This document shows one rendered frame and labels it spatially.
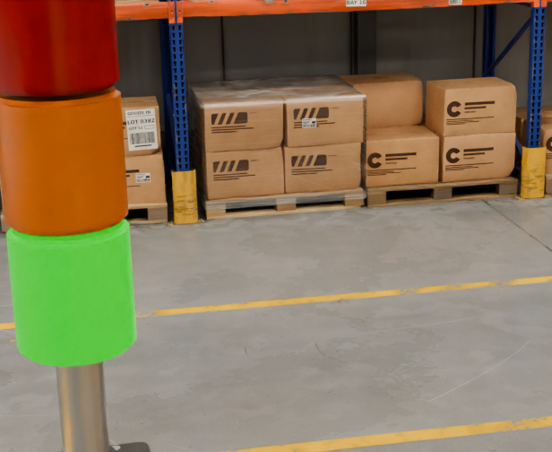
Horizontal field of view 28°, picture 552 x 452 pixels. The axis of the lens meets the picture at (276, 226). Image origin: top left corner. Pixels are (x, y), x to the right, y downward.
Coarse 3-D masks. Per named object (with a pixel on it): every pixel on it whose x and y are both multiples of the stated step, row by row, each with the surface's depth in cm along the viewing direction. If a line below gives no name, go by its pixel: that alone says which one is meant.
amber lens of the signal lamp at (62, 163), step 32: (0, 96) 44; (64, 96) 43; (96, 96) 43; (0, 128) 43; (32, 128) 42; (64, 128) 42; (96, 128) 43; (0, 160) 44; (32, 160) 43; (64, 160) 43; (96, 160) 43; (32, 192) 43; (64, 192) 43; (96, 192) 44; (32, 224) 44; (64, 224) 44; (96, 224) 44
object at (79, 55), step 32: (0, 0) 41; (32, 0) 41; (64, 0) 41; (96, 0) 42; (0, 32) 42; (32, 32) 41; (64, 32) 42; (96, 32) 42; (0, 64) 42; (32, 64) 42; (64, 64) 42; (96, 64) 43; (32, 96) 42
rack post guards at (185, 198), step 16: (528, 160) 860; (544, 160) 862; (176, 176) 814; (192, 176) 816; (528, 176) 863; (544, 176) 867; (176, 192) 818; (192, 192) 820; (528, 192) 867; (176, 208) 822; (192, 208) 823
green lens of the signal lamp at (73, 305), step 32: (128, 224) 47; (32, 256) 44; (64, 256) 44; (96, 256) 44; (128, 256) 46; (32, 288) 45; (64, 288) 44; (96, 288) 45; (128, 288) 46; (32, 320) 45; (64, 320) 45; (96, 320) 45; (128, 320) 46; (32, 352) 46; (64, 352) 45; (96, 352) 45
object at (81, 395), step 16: (64, 368) 47; (80, 368) 47; (96, 368) 47; (64, 384) 47; (80, 384) 47; (96, 384) 47; (64, 400) 48; (80, 400) 47; (96, 400) 48; (64, 416) 48; (80, 416) 48; (96, 416) 48; (64, 432) 48; (80, 432) 48; (96, 432) 48; (64, 448) 49; (80, 448) 48; (96, 448) 48
